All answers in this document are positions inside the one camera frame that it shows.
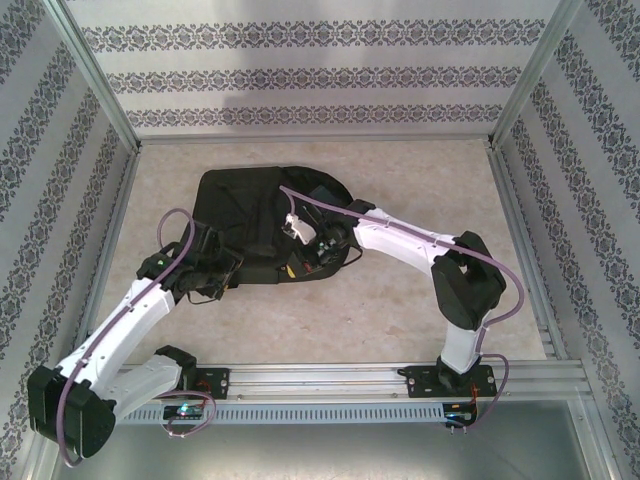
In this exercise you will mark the black backpack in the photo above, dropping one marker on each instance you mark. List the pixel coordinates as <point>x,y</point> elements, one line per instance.
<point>235,200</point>

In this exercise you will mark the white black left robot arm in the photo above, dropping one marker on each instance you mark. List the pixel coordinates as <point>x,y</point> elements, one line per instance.
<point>130,310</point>

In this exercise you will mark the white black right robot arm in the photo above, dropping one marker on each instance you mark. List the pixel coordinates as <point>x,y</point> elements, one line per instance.
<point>400,240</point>

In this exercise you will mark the left controller circuit board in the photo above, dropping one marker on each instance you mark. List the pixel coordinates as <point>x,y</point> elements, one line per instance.
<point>182,411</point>

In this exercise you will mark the controller circuit board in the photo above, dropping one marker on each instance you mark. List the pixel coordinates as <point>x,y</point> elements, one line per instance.
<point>182,411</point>
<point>460,415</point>

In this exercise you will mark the grey metal panel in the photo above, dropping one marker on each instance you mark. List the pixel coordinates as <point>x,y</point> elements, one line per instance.
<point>320,455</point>

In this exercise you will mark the right controller circuit board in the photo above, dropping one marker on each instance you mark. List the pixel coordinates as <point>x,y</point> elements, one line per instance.
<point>460,415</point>

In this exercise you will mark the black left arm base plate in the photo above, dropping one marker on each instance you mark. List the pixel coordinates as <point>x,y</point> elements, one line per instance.
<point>215,382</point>

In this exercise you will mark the aluminium side rail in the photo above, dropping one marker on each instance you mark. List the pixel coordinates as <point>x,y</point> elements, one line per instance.
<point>549,330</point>
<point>122,200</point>

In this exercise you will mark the aluminium mounting rail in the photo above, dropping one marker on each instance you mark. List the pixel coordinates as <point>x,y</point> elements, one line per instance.
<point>320,382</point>

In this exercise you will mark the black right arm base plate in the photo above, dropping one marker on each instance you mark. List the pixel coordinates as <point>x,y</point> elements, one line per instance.
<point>420,382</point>

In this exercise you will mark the aluminium frame post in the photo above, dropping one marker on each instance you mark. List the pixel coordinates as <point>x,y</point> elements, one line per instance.
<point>535,75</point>
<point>95,75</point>

